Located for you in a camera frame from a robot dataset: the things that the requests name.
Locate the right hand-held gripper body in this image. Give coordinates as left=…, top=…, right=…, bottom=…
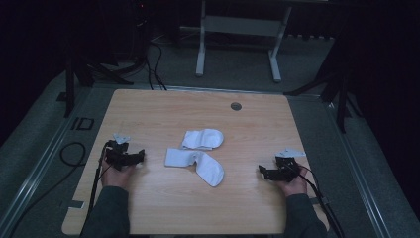
left=271, top=147, right=307, bottom=183

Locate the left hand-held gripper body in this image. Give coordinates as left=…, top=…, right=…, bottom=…
left=104, top=133, right=135, bottom=172

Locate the white sock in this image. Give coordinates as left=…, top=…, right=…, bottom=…
left=163, top=147, right=226, bottom=188
left=180, top=128, right=225, bottom=151

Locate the person's right hand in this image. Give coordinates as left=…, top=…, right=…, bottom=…
left=276, top=164, right=310, bottom=198

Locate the person's left hand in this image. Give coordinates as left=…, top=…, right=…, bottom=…
left=100, top=158, right=138, bottom=192

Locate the black tripod stand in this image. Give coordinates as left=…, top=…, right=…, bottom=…
left=283, top=39, right=363, bottom=133
left=63, top=49, right=135, bottom=118

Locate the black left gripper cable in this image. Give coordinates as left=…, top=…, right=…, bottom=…
left=86, top=142, right=112, bottom=219

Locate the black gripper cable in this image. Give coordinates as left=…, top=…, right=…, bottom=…
left=86, top=142, right=112, bottom=219
left=286, top=163, right=346, bottom=238

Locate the black looped floor cable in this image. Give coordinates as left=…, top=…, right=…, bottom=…
left=8, top=141, right=87, bottom=237

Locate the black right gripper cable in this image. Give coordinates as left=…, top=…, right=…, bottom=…
left=286, top=163, right=346, bottom=238

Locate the metal floor rail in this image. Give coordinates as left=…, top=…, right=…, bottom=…
left=0, top=87, right=97, bottom=232
left=325, top=98, right=394, bottom=238

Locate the white metal desk frame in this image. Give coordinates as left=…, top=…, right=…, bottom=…
left=195, top=0, right=293, bottom=83

